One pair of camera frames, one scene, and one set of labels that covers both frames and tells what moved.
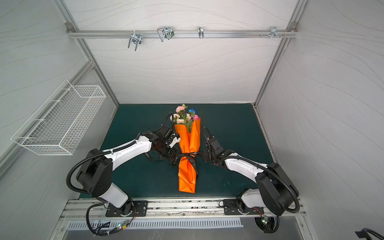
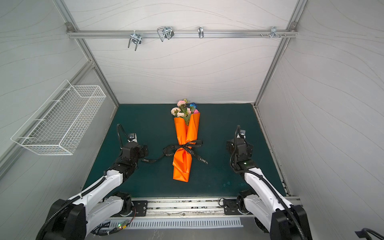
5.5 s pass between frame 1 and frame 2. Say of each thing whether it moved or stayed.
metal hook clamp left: stayed
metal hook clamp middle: stayed
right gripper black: moved
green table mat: stayed
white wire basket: stayed
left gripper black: moved
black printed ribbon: moved
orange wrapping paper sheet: moved
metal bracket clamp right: stayed
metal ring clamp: stayed
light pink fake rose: moved
